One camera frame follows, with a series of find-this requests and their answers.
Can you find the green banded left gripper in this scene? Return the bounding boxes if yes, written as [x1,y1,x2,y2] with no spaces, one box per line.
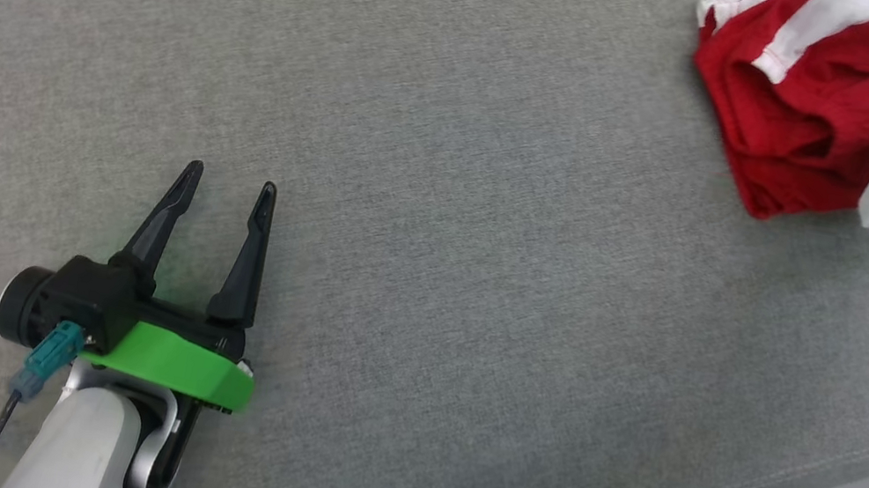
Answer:
[75,146,292,418]

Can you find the red shorts with white stripe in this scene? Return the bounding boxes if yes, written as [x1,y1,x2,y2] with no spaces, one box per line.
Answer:
[662,0,869,240]

